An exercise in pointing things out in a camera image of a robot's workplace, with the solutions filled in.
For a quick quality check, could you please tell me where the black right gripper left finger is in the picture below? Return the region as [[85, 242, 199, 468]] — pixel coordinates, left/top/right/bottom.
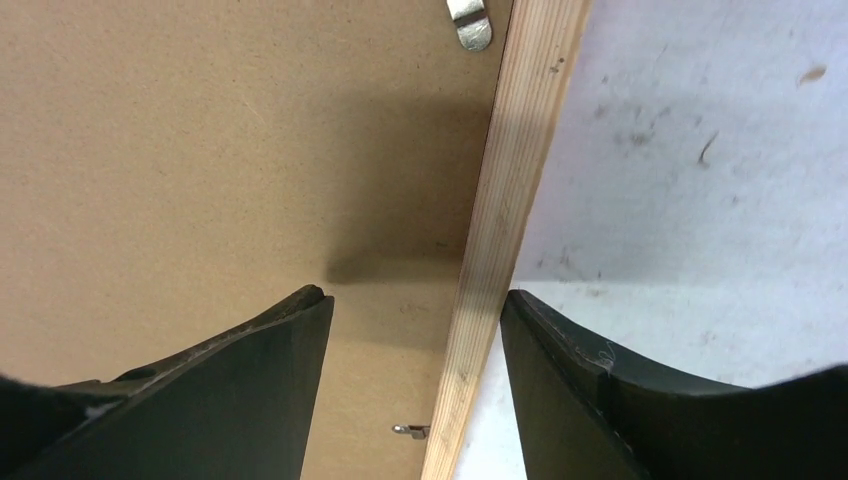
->
[[1, 285, 334, 479]]

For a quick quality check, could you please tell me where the brown backing board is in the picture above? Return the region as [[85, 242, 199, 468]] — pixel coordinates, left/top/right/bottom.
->
[[1, 1, 512, 479]]

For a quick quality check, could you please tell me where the silver metal retaining clip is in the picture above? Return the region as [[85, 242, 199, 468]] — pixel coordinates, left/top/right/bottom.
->
[[446, 0, 492, 52]]

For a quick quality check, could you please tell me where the pink wooden photo frame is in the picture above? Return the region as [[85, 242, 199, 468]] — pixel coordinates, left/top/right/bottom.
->
[[421, 1, 592, 479]]

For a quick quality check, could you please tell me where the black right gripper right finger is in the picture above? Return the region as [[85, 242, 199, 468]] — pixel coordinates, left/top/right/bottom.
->
[[500, 290, 847, 479]]

